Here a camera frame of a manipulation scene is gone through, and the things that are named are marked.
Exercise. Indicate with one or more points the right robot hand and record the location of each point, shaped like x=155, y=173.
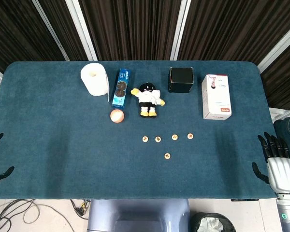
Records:
x=281, y=171

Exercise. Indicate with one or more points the wooden token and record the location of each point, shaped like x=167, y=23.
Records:
x=175, y=137
x=145, y=139
x=190, y=136
x=167, y=156
x=158, y=139

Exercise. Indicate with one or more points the teal table cloth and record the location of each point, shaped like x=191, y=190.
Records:
x=62, y=145

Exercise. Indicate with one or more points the crumpled white paper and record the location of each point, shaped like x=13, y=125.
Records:
x=209, y=224

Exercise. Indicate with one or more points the white product carton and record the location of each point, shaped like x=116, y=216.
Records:
x=217, y=99

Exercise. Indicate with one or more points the black trash bin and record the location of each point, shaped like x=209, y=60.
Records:
x=194, y=222

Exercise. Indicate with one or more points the white toilet paper roll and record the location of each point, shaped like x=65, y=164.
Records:
x=95, y=82

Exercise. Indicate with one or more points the orange wooden ball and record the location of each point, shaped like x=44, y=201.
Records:
x=117, y=116

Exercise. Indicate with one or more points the black open cardboard box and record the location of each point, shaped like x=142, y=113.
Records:
x=180, y=79

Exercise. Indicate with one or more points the blue Oreo cookie box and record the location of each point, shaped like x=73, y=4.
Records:
x=120, y=89

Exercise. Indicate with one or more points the blue robot torso base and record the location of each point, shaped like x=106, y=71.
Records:
x=137, y=215

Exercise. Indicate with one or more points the black white penguin plush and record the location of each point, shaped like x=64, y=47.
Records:
x=148, y=96

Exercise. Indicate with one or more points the white partition post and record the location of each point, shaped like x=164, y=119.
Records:
x=51, y=30
x=180, y=30
x=82, y=30
x=278, y=51

